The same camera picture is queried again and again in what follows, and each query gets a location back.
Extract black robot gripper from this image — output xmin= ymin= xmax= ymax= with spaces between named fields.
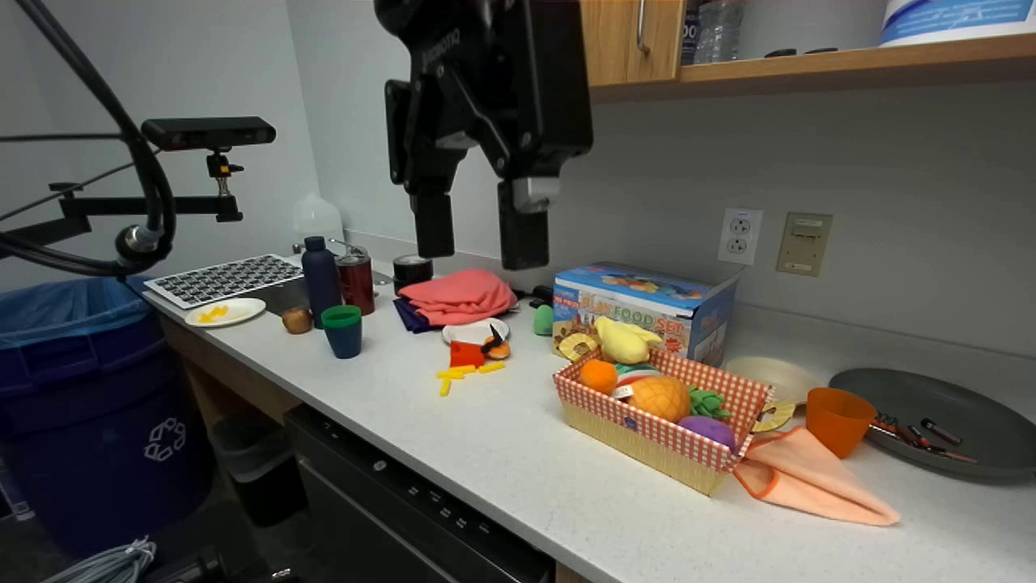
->
xmin=373 ymin=0 xmax=596 ymax=272

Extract wooden cabinet door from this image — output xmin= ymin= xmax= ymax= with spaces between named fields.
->
xmin=580 ymin=0 xmax=687 ymax=90

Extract coral pink cloth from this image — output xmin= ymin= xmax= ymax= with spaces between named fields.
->
xmin=400 ymin=270 xmax=523 ymax=330

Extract black cylinder can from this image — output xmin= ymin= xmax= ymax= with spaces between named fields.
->
xmin=393 ymin=254 xmax=439 ymax=293

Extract small white round plate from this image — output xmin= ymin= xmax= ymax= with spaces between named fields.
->
xmin=441 ymin=319 xmax=516 ymax=350

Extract dark blue cloth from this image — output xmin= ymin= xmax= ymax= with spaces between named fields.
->
xmin=393 ymin=294 xmax=435 ymax=336

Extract red toy block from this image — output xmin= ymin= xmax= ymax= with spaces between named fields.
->
xmin=447 ymin=340 xmax=492 ymax=370

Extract dark red jar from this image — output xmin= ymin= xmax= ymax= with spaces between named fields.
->
xmin=333 ymin=242 xmax=379 ymax=319

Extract yellow toy fries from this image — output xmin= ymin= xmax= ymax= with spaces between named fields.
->
xmin=435 ymin=361 xmax=513 ymax=398

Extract tan sliced toy food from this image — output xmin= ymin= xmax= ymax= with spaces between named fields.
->
xmin=555 ymin=328 xmax=604 ymax=365

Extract translucent white jug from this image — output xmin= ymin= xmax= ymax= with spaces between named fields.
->
xmin=288 ymin=191 xmax=349 ymax=255

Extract dark blue bottle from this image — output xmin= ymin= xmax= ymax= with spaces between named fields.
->
xmin=298 ymin=233 xmax=344 ymax=321

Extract green cup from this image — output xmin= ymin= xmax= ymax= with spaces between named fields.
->
xmin=317 ymin=301 xmax=365 ymax=364

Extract colourful toy cardboard box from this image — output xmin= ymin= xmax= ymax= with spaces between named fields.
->
xmin=551 ymin=259 xmax=739 ymax=365

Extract orange toy fruit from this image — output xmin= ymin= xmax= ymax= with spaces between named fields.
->
xmin=576 ymin=357 xmax=623 ymax=394

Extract small brown round toy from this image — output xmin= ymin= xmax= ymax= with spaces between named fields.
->
xmin=280 ymin=306 xmax=317 ymax=336

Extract white red toy slice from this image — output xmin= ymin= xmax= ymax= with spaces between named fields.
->
xmin=612 ymin=370 xmax=661 ymax=404

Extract yellow orange toy mango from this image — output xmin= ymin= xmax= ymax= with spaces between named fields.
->
xmin=630 ymin=374 xmax=694 ymax=423

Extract white oval plate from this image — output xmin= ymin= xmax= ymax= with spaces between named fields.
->
xmin=181 ymin=294 xmax=269 ymax=330

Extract white power outlet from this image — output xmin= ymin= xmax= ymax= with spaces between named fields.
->
xmin=716 ymin=205 xmax=768 ymax=270

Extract red checkered basket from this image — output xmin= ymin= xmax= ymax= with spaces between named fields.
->
xmin=551 ymin=350 xmax=778 ymax=500

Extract green toy vegetable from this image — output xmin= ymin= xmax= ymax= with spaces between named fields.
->
xmin=687 ymin=384 xmax=729 ymax=421

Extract black dishwasher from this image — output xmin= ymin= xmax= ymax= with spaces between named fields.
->
xmin=285 ymin=403 xmax=560 ymax=583

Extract purple toy eggplant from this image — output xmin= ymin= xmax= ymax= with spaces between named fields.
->
xmin=679 ymin=416 xmax=739 ymax=450

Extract clear water bottle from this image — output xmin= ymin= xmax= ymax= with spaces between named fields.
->
xmin=685 ymin=0 xmax=749 ymax=65

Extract small black waste bin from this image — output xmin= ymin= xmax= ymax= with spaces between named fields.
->
xmin=207 ymin=416 xmax=311 ymax=530

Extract beige round plate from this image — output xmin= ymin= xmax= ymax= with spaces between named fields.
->
xmin=724 ymin=354 xmax=828 ymax=413

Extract pale yellow toy slice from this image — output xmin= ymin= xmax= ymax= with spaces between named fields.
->
xmin=753 ymin=398 xmax=802 ymax=438

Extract orange plastic cup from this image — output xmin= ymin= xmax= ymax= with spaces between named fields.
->
xmin=802 ymin=384 xmax=881 ymax=459

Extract peach cloth napkin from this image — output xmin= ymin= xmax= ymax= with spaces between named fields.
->
xmin=729 ymin=421 xmax=905 ymax=530

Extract blue recycling bin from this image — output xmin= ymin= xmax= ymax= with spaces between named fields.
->
xmin=0 ymin=275 xmax=221 ymax=559

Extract reddish brown toy strip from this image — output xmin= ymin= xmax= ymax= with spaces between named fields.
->
xmin=867 ymin=416 xmax=983 ymax=470

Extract grey plastic bag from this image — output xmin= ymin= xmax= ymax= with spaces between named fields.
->
xmin=42 ymin=536 xmax=163 ymax=583

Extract dark toy piece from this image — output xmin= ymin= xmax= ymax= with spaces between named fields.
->
xmin=920 ymin=416 xmax=965 ymax=448

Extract white tub with blue label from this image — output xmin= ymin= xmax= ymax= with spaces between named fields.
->
xmin=879 ymin=0 xmax=1036 ymax=49

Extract dark grey round plate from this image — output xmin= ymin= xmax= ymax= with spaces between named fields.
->
xmin=825 ymin=365 xmax=1036 ymax=490

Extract black bar camera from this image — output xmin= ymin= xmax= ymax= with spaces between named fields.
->
xmin=141 ymin=112 xmax=280 ymax=153

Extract wooden counter frame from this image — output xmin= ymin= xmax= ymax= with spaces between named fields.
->
xmin=158 ymin=319 xmax=301 ymax=433

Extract beige wall plate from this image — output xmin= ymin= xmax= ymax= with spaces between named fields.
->
xmin=775 ymin=207 xmax=836 ymax=278

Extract thick black cable hose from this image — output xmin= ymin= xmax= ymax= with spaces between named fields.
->
xmin=0 ymin=0 xmax=178 ymax=278

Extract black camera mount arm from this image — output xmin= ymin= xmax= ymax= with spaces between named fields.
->
xmin=0 ymin=148 xmax=245 ymax=261

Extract wooden wall cabinet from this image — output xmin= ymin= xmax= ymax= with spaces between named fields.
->
xmin=580 ymin=0 xmax=1036 ymax=107

